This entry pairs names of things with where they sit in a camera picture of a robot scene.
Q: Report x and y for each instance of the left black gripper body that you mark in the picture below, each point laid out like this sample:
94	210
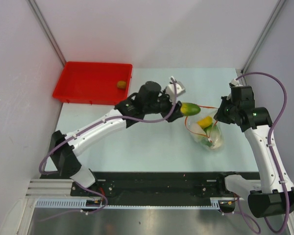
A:
164	105

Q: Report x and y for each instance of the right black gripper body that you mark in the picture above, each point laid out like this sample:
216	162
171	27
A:
228	108

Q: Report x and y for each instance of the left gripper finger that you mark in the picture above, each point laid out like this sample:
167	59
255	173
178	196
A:
176	115
178	106

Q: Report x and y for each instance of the orange green fake mango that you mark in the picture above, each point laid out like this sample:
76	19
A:
190	109

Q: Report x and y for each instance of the clear zip top bag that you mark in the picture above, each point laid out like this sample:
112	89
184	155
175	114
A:
205	111

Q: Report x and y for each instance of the brown fake kiwi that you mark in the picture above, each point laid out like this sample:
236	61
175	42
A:
121	85

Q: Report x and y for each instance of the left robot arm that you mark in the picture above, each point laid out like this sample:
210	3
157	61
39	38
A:
150	99

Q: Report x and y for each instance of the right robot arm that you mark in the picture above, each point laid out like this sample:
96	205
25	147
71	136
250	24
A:
275	195

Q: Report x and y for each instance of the yellow fake lemon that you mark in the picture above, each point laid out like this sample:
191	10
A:
205	122

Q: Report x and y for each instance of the green fake lettuce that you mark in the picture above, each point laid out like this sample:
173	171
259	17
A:
213	136

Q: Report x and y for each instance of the red plastic tray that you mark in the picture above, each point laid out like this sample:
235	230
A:
92	83

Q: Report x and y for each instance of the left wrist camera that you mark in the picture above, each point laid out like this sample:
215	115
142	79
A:
175	88

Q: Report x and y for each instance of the aluminium frame rail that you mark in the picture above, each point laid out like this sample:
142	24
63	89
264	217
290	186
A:
49	188

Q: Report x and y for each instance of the white slotted cable duct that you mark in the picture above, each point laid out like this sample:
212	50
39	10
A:
92	204

